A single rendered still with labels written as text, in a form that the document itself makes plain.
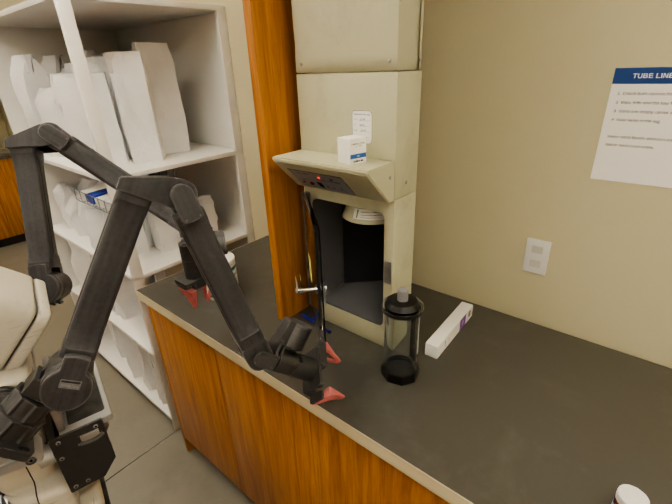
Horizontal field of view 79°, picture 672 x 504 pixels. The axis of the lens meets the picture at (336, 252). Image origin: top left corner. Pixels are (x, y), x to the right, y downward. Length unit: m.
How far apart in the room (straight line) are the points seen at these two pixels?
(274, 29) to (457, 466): 1.14
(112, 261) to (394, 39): 0.73
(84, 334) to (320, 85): 0.78
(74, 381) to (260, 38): 0.88
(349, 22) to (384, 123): 0.24
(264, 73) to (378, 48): 0.33
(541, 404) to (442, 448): 0.30
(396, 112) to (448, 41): 0.47
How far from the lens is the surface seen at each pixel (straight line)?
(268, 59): 1.20
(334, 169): 0.99
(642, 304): 1.43
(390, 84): 1.01
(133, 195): 0.78
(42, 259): 1.25
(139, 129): 2.01
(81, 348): 0.84
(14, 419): 0.90
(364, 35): 1.05
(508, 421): 1.13
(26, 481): 1.23
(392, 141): 1.02
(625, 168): 1.31
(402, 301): 1.04
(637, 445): 1.20
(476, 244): 1.48
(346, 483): 1.31
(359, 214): 1.15
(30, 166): 1.28
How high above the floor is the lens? 1.73
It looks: 25 degrees down
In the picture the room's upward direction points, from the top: 2 degrees counter-clockwise
